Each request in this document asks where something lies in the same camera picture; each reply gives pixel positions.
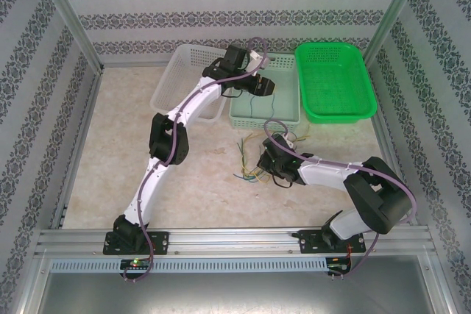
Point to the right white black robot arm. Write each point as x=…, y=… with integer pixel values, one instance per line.
x=320, y=178

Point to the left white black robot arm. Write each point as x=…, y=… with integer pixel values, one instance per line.
x=198, y=102

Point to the mint perforated plastic basket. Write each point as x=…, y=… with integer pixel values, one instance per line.
x=287, y=108

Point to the white perforated plastic basket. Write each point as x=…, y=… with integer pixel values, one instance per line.
x=176, y=82

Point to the bright green plastic basket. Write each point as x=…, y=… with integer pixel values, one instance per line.
x=333, y=82

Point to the grey metal shelf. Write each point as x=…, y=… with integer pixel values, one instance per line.
x=235, y=292

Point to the aluminium mounting rail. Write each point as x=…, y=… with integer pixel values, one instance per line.
x=228, y=238

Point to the aluminium frame post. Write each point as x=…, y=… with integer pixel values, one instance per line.
x=397, y=12
x=70, y=12

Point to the aluminium side rail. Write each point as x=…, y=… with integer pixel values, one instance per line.
x=79, y=145

